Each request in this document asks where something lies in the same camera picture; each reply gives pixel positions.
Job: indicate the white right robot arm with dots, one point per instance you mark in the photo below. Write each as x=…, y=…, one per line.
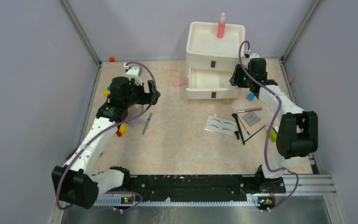
x=297, y=134

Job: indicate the eyebrow stencil sheet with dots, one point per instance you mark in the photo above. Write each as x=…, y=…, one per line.
x=220, y=125

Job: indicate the grey eyeshadow palette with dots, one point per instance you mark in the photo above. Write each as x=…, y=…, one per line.
x=251, y=119

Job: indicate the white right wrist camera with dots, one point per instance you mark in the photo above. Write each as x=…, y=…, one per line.
x=252, y=55

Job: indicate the blue toy cube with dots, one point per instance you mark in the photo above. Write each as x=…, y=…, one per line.
x=251, y=96

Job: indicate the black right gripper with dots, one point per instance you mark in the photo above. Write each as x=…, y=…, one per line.
x=235, y=80

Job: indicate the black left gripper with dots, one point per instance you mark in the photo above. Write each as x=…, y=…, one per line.
x=146, y=98

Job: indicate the pink spray bottle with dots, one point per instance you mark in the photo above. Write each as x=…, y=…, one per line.
x=221, y=26

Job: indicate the white drawer organizer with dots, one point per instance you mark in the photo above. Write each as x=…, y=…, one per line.
x=211, y=61

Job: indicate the clear purple plastic bag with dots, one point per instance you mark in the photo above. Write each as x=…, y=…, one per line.
x=133, y=111

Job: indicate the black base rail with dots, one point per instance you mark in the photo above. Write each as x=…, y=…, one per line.
x=192, y=188

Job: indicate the black makeup brush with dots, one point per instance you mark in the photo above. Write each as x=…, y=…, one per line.
x=235, y=116

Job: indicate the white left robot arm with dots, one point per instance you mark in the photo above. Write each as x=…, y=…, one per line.
x=75, y=182

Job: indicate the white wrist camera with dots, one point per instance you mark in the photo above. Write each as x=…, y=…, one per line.
x=134, y=72
x=252, y=55

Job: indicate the thin black eyeliner brush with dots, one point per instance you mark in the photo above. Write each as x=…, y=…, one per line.
x=252, y=135

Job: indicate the pink rectangular sponge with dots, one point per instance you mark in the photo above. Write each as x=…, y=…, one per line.
x=179, y=81

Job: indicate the red yellow toy block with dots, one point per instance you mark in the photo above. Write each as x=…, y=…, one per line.
x=121, y=130

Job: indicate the tan makeup sponge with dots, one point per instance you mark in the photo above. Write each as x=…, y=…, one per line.
x=227, y=101

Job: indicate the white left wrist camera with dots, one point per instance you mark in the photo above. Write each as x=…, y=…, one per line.
x=134, y=72

